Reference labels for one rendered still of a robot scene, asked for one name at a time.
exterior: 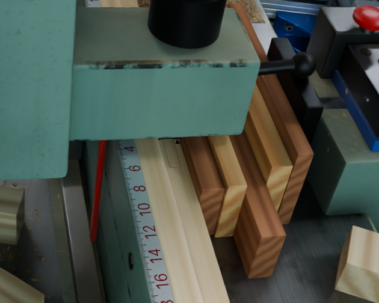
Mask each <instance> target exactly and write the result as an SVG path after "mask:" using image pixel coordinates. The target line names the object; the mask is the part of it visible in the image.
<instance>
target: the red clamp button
mask: <svg viewBox="0 0 379 303"><path fill-rule="evenodd" d="M353 19H354V21H355V22H356V23H357V24H358V25H359V26H360V27H362V28H364V29H367V30H369V31H379V8H377V7H373V6H369V5H365V6H361V7H357V8H356V9H355V10H354V12H353Z"/></svg>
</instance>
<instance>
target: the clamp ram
mask: <svg viewBox="0 0 379 303"><path fill-rule="evenodd" d="M295 54H296V53H295V51H294V49H293V47H292V45H291V43H290V42H289V40H288V38H286V37H273V38H272V39H271V42H270V46H269V49H268V53H267V57H268V59H269V61H278V60H289V59H292V57H293V56H294V55H295ZM276 76H277V78H278V80H279V82H280V84H281V86H282V88H283V91H284V92H285V94H286V97H287V98H288V100H289V103H290V105H291V107H292V109H293V111H294V113H295V115H296V117H297V120H298V122H299V124H300V126H301V128H302V130H303V132H304V134H305V136H306V138H307V140H308V142H309V144H310V145H311V143H312V141H313V137H314V135H315V132H316V129H317V127H318V123H319V121H320V118H321V115H322V112H323V110H324V109H347V107H346V105H345V102H344V100H343V98H341V97H318V95H317V93H316V91H315V89H314V87H313V85H312V83H311V81H310V79H309V78H308V77H307V78H299V77H297V76H295V75H294V74H293V73H292V72H289V73H279V74H276Z"/></svg>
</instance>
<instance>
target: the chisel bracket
mask: <svg viewBox="0 0 379 303"><path fill-rule="evenodd" d="M149 8H150V7H77V14H76V34H75V54H74V65H73V85H72V106H71V117H70V138H69V142H71V141H100V140H115V139H145V138H174V137H189V136H218V135H239V134H241V133H242V131H243V128H244V125H245V120H246V117H247V113H248V109H249V106H250V102H251V98H252V95H253V90H254V86H255V83H256V79H257V75H258V72H259V68H260V59H259V57H258V55H257V53H256V51H255V49H254V47H253V44H252V42H251V40H250V38H249V36H248V34H247V32H246V30H245V27H244V25H243V23H242V21H241V18H240V16H239V14H238V12H237V10H236V9H234V8H225V9H224V15H223V20H222V24H221V29H220V34H219V37H218V38H217V40H216V41H215V42H214V43H212V44H211V45H209V46H206V47H202V48H198V49H185V48H179V47H174V46H171V45H169V44H166V43H164V42H162V41H160V40H158V39H157V38H156V37H155V36H154V35H153V34H152V33H151V32H150V30H149V28H148V25H147V22H148V16H149Z"/></svg>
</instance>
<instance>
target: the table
mask: <svg viewBox="0 0 379 303"><path fill-rule="evenodd" d="M254 1H255V3H256V5H257V7H258V9H259V11H260V13H261V15H262V17H263V19H264V21H265V23H251V24H252V25H253V28H254V30H255V32H256V34H257V36H258V38H259V40H260V43H261V45H262V47H263V49H264V51H265V53H266V55H267V53H268V49H269V46H270V42H271V39H272V38H273V37H277V35H276V33H275V31H274V29H273V27H272V25H271V23H270V21H269V19H268V17H267V15H266V13H265V12H264V10H263V8H262V6H261V4H260V2H259V0H254ZM86 143H87V149H88V155H89V159H90V165H91V172H92V175H93V181H94V182H95V175H96V162H97V150H98V143H99V141H86ZM356 214H358V213H353V214H344V215H326V214H325V213H324V212H323V211H322V209H321V206H320V205H319V203H318V200H317V198H316V196H315V193H314V191H313V189H312V187H311V185H310V183H309V180H308V178H307V176H306V178H305V180H304V183H303V186H302V188H301V191H300V194H299V196H298V200H297V202H296V205H295V208H294V211H293V213H292V216H291V219H290V222H289V224H282V226H283V228H284V231H285V233H286V237H285V241H284V243H283V246H282V248H281V251H280V254H279V257H278V259H277V262H276V265H275V268H274V270H273V273H272V276H271V277H263V278H251V279H248V278H247V275H246V273H245V269H244V266H243V264H242V260H241V257H240V255H239V251H238V248H237V246H236V242H235V239H234V237H233V236H229V237H214V234H213V235H209V236H210V239H211V242H212V246H213V249H214V252H215V256H216V258H217V262H218V265H219V268H220V272H221V275H222V278H223V281H224V285H225V288H226V291H227V295H228V297H229V301H230V303H376V302H372V301H369V300H366V299H363V298H359V297H356V296H353V295H350V294H347V293H344V292H340V291H338V290H335V289H334V285H335V281H336V274H337V267H338V263H339V257H340V251H341V249H342V247H343V245H344V243H345V241H346V239H347V236H348V234H349V232H350V230H351V227H352V226H353V225H354V226H357V227H360V228H364V229H367V230H370V231H374V232H376V233H377V231H376V229H375V227H374V225H373V223H372V221H371V219H370V217H369V215H368V213H361V214H362V216H356ZM99 215H100V221H101V225H102V231H103V238H104V241H105V248H106V254H107V258H108V264H109V270H110V274H111V281H112V287H113V291H114V297H115V301H116V303H132V300H131V294H130V291H129V285H128V279H127V276H126V270H125V264H124V261H123V255H122V249H121V246H120V240H119V234H118V231H117V225H116V219H115V216H114V210H113V206H112V201H111V195H110V192H109V186H108V181H107V177H106V171H105V166H103V177H102V188H101V195H100V206H99Z"/></svg>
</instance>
